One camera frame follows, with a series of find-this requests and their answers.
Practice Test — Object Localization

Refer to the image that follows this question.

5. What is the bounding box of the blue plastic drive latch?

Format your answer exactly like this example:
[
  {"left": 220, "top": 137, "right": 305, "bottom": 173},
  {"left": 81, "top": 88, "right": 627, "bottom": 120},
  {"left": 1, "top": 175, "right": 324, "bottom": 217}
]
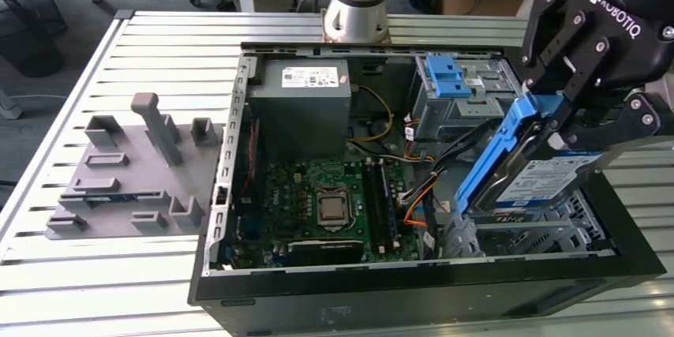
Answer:
[{"left": 424, "top": 54, "right": 472, "bottom": 98}]

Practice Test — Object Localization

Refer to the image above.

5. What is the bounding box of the metal drive cage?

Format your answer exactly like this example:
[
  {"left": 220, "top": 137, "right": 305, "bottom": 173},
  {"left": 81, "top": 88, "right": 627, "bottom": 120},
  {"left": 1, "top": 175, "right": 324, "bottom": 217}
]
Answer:
[{"left": 409, "top": 54, "right": 527, "bottom": 144}]

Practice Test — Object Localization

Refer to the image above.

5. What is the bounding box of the black RAM slot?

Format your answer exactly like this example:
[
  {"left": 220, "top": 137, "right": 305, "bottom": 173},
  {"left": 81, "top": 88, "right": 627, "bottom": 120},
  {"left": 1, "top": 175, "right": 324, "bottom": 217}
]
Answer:
[{"left": 361, "top": 157, "right": 388, "bottom": 253}]

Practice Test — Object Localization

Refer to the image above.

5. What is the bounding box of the green motherboard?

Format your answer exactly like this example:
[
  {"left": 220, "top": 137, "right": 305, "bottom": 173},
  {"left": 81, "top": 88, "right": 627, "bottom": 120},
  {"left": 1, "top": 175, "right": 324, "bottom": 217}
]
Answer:
[{"left": 233, "top": 157, "right": 427, "bottom": 269}]

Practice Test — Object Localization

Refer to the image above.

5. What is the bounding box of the small RAM stick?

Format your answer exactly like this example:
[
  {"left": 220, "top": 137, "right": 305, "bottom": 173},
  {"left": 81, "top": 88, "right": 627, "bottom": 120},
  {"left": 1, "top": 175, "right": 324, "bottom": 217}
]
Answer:
[{"left": 82, "top": 193, "right": 141, "bottom": 204}]

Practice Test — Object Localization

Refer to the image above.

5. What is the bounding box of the yellow wire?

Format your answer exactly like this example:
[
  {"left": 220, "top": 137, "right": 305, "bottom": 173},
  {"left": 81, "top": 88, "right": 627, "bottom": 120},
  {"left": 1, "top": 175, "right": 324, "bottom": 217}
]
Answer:
[{"left": 348, "top": 84, "right": 396, "bottom": 143}]

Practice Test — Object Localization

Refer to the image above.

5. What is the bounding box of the black wire bundle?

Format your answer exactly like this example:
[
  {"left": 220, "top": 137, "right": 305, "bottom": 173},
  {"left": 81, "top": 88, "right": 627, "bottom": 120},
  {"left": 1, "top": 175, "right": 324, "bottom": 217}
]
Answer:
[{"left": 399, "top": 122, "right": 502, "bottom": 212}]

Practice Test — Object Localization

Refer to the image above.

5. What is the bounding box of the silver CPU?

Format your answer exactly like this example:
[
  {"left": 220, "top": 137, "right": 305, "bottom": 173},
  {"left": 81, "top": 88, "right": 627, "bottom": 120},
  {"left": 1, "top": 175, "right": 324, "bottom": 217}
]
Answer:
[{"left": 317, "top": 194, "right": 349, "bottom": 223}]

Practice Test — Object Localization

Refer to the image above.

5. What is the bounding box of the grey power supply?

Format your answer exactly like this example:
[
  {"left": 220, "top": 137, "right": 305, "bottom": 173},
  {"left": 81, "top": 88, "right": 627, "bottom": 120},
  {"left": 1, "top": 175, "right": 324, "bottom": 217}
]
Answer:
[{"left": 247, "top": 58, "right": 352, "bottom": 159}]

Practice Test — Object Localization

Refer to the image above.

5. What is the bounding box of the black graphics card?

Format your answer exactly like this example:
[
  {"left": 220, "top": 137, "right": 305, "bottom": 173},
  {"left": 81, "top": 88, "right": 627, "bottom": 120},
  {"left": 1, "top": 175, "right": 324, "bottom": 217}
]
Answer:
[{"left": 287, "top": 236, "right": 364, "bottom": 267}]

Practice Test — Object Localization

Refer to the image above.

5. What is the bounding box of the metal disk bay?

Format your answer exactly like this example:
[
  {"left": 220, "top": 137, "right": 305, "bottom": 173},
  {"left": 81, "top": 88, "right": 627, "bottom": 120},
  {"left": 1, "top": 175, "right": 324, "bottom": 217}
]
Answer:
[{"left": 441, "top": 210, "right": 607, "bottom": 259}]

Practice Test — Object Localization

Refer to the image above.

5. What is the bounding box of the black PC case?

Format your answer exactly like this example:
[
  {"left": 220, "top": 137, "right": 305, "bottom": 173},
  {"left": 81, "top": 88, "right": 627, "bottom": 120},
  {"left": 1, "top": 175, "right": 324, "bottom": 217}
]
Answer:
[{"left": 187, "top": 41, "right": 666, "bottom": 337}]

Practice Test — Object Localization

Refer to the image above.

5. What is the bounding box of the grey metal stand foot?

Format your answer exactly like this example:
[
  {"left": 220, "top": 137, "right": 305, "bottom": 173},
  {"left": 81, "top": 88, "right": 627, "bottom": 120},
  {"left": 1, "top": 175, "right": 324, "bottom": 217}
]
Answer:
[{"left": 0, "top": 88, "right": 25, "bottom": 121}]

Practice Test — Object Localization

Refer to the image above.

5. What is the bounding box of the grey parts rack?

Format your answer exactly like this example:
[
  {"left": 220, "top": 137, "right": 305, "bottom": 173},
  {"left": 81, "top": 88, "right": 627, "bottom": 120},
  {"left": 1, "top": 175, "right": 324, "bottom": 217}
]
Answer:
[{"left": 44, "top": 92, "right": 225, "bottom": 242}]

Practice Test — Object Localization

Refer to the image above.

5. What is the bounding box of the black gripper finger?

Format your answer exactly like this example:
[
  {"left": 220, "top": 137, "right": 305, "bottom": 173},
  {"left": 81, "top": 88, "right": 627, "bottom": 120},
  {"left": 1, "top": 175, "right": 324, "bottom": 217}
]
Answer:
[
  {"left": 519, "top": 0, "right": 628, "bottom": 136},
  {"left": 548, "top": 91, "right": 664, "bottom": 152}
]

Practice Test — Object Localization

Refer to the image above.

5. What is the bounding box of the hard disk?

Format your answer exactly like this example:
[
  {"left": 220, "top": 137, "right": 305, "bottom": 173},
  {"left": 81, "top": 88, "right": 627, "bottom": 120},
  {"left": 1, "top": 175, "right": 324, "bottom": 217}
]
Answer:
[{"left": 452, "top": 91, "right": 606, "bottom": 218}]

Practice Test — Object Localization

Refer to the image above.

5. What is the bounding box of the CPU socket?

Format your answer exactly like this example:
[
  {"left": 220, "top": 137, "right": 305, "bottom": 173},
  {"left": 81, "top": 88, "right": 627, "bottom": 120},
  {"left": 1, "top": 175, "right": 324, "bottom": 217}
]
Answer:
[{"left": 312, "top": 184, "right": 355, "bottom": 234}]

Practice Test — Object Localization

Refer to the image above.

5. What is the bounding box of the orange wire with connector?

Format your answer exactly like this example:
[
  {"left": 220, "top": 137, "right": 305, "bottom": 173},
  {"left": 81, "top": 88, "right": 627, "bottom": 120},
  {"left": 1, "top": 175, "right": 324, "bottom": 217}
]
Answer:
[{"left": 401, "top": 185, "right": 439, "bottom": 228}]

